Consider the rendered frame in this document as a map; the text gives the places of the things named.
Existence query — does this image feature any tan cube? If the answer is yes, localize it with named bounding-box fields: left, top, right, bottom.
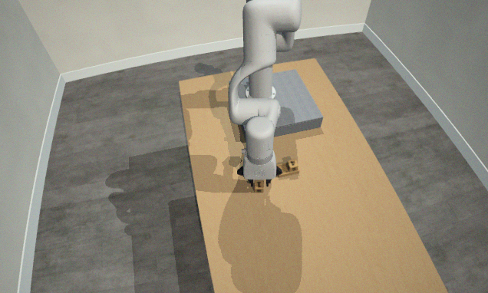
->
left=287, top=159, right=298, bottom=172
left=254, top=180, right=264, bottom=193

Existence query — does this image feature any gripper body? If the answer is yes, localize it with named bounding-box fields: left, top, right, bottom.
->
left=243, top=151, right=276, bottom=179

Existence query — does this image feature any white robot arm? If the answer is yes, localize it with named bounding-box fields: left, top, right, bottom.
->
left=228, top=0, right=302, bottom=165

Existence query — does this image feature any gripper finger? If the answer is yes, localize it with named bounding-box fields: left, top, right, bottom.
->
left=266, top=166, right=282, bottom=187
left=237, top=166, right=253, bottom=187

